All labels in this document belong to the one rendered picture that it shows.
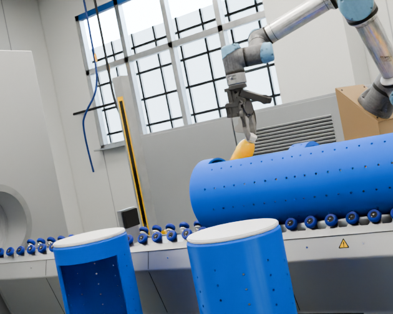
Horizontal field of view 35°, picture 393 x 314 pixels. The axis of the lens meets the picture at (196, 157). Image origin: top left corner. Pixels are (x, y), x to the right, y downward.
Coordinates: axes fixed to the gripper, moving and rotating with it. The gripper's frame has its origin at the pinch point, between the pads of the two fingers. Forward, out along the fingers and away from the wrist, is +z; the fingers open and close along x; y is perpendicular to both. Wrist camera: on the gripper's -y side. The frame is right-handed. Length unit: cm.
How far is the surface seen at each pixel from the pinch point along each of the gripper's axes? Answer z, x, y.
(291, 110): -10, -161, 54
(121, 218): 24, 5, 67
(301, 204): 25.9, 12.9, -20.5
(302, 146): 6.7, 5.0, -21.3
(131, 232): 31, 1, 67
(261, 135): 2, -163, 79
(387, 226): 37, 11, -48
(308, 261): 46, 14, -19
